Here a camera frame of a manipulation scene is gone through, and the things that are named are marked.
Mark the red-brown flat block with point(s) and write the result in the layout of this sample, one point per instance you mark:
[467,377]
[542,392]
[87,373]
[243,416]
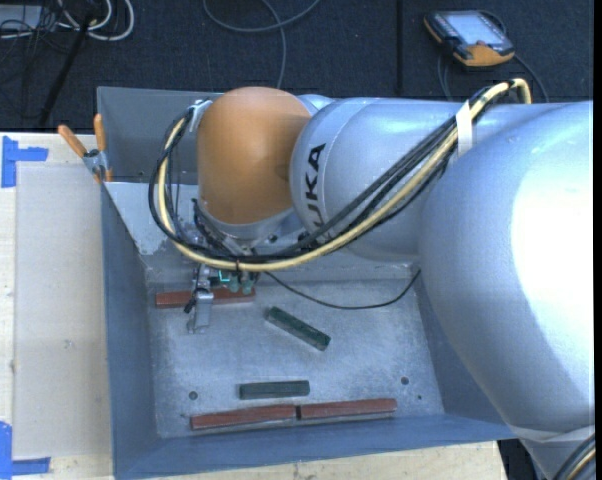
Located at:
[173,298]
[241,417]

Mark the grey metal bin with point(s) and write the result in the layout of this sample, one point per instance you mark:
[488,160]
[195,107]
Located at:
[281,368]

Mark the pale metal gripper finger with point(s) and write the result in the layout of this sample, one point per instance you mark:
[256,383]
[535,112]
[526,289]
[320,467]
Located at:
[206,310]
[193,324]

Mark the dark green flat block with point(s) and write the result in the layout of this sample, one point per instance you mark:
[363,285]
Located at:
[274,390]
[297,328]

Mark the pale flat board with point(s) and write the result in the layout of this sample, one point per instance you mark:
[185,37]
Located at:
[61,293]

